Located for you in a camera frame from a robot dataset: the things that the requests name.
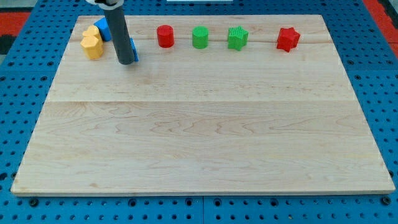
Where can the blue triangle block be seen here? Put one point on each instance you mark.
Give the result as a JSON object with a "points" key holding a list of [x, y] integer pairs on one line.
{"points": [[134, 50]]}

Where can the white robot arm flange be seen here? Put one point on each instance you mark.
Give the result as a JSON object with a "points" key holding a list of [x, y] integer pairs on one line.
{"points": [[106, 4]]}

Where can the wooden board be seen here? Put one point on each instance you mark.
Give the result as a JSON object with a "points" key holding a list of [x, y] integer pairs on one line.
{"points": [[213, 121]]}

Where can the green cylinder block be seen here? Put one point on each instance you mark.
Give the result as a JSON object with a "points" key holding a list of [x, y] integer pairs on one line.
{"points": [[200, 37]]}

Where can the green star block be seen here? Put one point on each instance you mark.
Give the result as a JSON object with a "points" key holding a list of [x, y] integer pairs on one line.
{"points": [[237, 38]]}

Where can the red cylinder block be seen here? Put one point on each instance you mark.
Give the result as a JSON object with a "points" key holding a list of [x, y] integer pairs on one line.
{"points": [[165, 36]]}

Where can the red star block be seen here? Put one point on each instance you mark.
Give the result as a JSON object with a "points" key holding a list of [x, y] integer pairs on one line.
{"points": [[288, 39]]}

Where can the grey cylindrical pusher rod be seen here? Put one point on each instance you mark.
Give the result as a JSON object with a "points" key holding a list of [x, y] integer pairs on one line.
{"points": [[120, 35]]}

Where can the yellow hexagon block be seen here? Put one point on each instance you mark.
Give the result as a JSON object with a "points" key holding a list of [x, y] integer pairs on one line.
{"points": [[92, 47]]}

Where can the blue cube block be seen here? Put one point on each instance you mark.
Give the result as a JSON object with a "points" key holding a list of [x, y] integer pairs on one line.
{"points": [[104, 30]]}

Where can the yellow heart block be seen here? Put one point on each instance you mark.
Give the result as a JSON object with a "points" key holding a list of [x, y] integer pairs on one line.
{"points": [[92, 31]]}

